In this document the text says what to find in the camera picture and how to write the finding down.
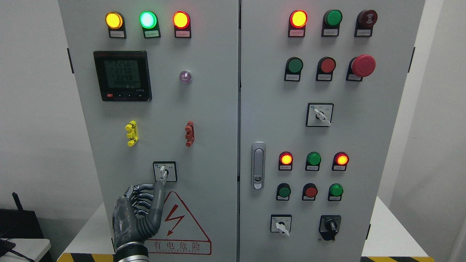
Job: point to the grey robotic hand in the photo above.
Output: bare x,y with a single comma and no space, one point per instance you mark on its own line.
137,215

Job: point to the white rotary switch door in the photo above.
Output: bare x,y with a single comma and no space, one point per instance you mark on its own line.
165,171

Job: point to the silver black robot forearm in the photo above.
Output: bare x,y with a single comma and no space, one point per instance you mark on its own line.
131,252

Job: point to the yellow indicator light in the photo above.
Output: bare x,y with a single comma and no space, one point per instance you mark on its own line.
116,25

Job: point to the lit green indicator light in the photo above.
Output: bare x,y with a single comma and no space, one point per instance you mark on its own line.
150,25

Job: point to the red triangle warning sticker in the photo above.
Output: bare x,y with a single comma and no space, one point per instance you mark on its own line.
179,233

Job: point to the black yellow hazard tape left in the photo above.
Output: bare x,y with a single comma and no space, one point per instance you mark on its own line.
85,257

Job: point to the black yellow hazard tape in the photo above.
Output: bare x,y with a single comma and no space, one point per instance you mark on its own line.
85,257
396,259

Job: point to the yellow terminal clip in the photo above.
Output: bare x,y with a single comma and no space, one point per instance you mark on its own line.
132,133

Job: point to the red terminal clip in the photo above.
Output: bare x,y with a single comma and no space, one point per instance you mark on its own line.
189,134

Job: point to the white side table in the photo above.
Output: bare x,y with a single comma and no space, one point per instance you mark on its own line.
33,248

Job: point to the black device with antenna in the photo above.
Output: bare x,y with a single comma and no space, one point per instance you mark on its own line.
19,223

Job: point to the grey left cabinet door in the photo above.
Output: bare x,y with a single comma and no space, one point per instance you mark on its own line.
206,171

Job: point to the grey cabinet door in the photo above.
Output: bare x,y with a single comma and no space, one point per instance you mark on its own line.
275,111
206,171

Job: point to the black digital power meter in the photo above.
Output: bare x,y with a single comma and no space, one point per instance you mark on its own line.
123,76

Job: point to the small purple lens indicator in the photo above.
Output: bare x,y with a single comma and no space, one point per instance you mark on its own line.
185,76

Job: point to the dark green push button lower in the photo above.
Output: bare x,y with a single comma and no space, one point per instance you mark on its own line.
283,192

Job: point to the lit red indicator lower left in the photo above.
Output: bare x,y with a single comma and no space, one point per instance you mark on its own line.
285,161

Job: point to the red push button lower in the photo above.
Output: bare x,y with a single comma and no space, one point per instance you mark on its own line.
309,192

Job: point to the red push button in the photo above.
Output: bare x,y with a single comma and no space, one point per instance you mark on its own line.
325,68
309,192

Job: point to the green indicator lower middle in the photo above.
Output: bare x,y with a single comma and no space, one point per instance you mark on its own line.
313,161

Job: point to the green push button lower right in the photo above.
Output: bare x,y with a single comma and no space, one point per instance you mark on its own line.
335,192

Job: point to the lit red indicator light left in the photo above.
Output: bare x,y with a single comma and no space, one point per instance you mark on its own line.
182,24

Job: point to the lit red indicator lower right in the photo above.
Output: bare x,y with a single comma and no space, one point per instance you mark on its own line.
340,161

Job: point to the green push button upper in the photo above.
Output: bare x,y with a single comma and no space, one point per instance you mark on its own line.
293,68

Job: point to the grey right cabinet door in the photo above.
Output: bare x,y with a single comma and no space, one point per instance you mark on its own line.
275,111

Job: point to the black yellow hazard tape right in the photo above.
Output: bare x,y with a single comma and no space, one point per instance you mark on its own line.
396,259

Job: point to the red push button upper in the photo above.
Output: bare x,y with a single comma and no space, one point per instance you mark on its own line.
325,68

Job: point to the lit red indicator top right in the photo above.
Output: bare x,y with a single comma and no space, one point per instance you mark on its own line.
297,23

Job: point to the red emergency stop button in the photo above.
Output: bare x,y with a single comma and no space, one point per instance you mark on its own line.
360,67

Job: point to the green indicator top right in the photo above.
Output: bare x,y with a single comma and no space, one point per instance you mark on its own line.
331,23

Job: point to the dark red buzzer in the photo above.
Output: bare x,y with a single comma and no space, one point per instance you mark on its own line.
365,22

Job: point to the silver door lock handle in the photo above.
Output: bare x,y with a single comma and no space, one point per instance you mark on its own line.
258,153

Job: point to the white rotary switch lower right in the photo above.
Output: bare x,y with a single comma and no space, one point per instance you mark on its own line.
281,223

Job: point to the white rotary switch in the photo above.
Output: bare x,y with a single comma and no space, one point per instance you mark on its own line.
319,114
281,223

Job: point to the black rotary selector switch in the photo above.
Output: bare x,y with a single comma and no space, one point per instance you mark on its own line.
329,226

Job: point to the white rotary switch upper right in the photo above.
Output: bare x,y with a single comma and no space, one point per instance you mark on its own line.
319,114

